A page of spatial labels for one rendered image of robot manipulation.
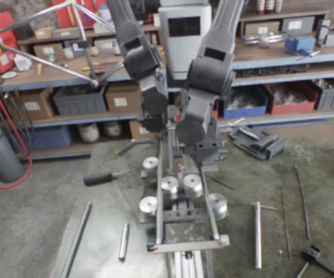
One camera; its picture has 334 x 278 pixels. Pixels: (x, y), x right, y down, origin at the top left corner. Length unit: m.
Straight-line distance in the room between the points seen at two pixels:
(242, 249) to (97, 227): 0.40
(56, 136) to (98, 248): 1.83
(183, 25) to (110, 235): 0.88
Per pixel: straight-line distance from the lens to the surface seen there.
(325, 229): 0.79
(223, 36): 0.51
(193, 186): 0.68
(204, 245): 0.50
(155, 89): 0.53
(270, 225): 0.74
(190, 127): 0.44
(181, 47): 1.19
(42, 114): 2.34
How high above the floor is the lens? 1.47
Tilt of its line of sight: 36 degrees down
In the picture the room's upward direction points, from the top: 6 degrees counter-clockwise
